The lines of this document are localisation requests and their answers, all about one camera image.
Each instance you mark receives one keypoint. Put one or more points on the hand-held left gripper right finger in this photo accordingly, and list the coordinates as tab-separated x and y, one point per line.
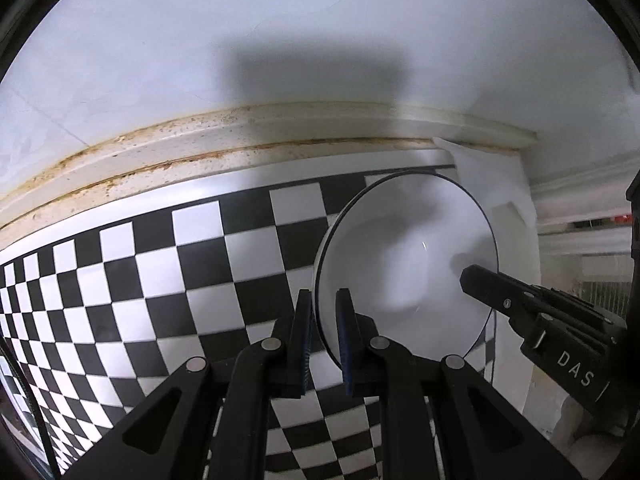
344	342

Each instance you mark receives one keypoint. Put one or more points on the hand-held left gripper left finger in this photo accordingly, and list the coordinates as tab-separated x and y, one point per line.
302	352

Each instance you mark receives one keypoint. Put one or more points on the dark-rimmed white bowl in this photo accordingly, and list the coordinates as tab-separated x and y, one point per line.
400	260

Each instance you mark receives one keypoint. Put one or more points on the black white checkered mat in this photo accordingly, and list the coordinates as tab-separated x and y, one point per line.
150	270

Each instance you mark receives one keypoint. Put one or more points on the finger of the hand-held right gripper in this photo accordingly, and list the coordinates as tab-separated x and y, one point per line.
495	290

